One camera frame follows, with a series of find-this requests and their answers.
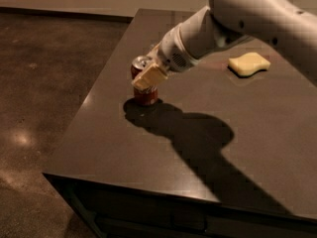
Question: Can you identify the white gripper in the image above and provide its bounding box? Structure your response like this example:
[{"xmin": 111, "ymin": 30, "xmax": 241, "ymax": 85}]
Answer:
[{"xmin": 132, "ymin": 22, "xmax": 202, "ymax": 91}]

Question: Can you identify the red coke can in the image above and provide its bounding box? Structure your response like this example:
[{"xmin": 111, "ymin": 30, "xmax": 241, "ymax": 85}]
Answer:
[{"xmin": 131, "ymin": 56, "xmax": 158, "ymax": 106}]

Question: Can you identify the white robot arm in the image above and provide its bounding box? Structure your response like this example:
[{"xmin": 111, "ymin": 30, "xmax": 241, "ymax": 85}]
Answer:
[{"xmin": 132, "ymin": 0, "xmax": 317, "ymax": 90}]

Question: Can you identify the yellow sponge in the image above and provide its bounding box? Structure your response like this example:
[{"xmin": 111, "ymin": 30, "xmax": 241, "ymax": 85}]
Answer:
[{"xmin": 228, "ymin": 53, "xmax": 270, "ymax": 77}]

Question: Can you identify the dark cabinet drawer front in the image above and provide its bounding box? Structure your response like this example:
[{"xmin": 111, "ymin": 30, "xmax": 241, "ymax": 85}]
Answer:
[{"xmin": 45, "ymin": 174, "xmax": 317, "ymax": 238}]

